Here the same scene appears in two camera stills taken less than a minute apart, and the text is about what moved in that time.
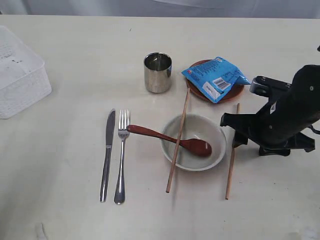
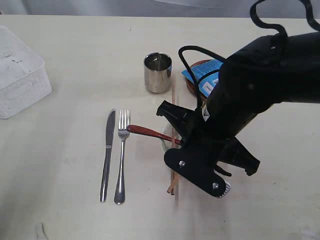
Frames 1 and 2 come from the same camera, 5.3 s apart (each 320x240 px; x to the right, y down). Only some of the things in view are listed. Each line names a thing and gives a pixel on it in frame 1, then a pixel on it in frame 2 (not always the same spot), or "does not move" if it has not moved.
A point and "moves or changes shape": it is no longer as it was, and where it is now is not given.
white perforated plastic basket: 24,81 does not move
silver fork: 123,131 does not move
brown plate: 195,91 does not move
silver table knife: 108,152 does not move
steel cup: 158,67 does not move
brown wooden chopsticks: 232,161 moves or changes shape
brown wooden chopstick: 178,144 moves or changes shape
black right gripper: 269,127 → 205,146
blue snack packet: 214,77 does not move
